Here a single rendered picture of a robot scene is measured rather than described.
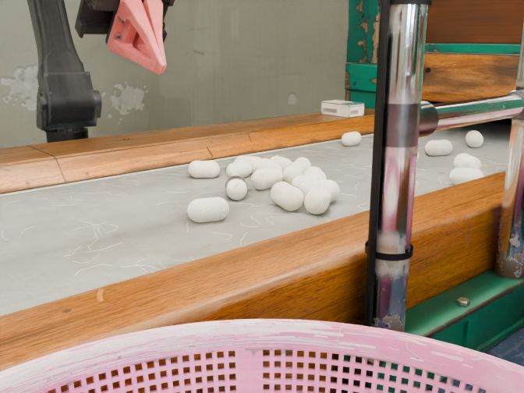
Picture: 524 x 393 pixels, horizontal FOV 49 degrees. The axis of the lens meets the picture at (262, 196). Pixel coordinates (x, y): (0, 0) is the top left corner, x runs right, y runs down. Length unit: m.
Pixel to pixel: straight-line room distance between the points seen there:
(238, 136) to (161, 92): 2.11
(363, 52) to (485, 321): 0.70
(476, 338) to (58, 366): 0.28
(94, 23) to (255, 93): 1.70
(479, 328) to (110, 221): 0.29
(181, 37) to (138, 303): 2.44
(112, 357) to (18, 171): 0.39
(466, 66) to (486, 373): 0.68
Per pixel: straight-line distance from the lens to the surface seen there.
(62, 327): 0.26
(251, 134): 0.75
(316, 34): 2.11
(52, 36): 0.93
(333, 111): 0.91
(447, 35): 0.96
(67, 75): 0.90
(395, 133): 0.30
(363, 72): 1.04
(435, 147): 0.73
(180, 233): 0.44
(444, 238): 0.40
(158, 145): 0.67
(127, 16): 0.63
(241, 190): 0.51
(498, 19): 0.92
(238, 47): 2.39
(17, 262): 0.41
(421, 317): 0.38
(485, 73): 0.86
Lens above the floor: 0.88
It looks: 16 degrees down
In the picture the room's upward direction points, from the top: straight up
